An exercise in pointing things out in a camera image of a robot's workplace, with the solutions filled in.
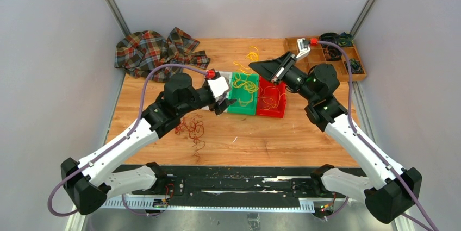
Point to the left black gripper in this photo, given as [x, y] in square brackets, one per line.
[219, 108]

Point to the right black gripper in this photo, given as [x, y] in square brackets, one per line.
[270, 68]

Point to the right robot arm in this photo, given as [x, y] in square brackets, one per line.
[388, 189]

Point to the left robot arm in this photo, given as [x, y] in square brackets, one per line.
[93, 179]

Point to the red plastic bin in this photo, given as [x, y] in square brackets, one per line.
[271, 99]

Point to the green plastic bin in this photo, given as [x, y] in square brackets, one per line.
[244, 90]

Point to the white plastic bin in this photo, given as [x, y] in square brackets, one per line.
[228, 75]

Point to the dark coil middle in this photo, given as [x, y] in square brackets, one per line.
[332, 53]

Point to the black coil top left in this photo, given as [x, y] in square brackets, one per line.
[331, 37]

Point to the green coil top right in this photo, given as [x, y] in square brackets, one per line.
[345, 40]

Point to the green coil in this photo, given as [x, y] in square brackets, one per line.
[353, 66]
[345, 40]

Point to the green coil lower right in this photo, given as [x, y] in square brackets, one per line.
[353, 66]

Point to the plaid cloth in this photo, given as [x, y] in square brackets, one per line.
[141, 52]

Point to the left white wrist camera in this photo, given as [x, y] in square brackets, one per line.
[218, 86]

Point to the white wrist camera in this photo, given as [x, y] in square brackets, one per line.
[304, 49]
[218, 86]

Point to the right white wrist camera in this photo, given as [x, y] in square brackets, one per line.
[304, 49]

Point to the aluminium frame rail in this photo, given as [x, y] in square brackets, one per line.
[146, 212]

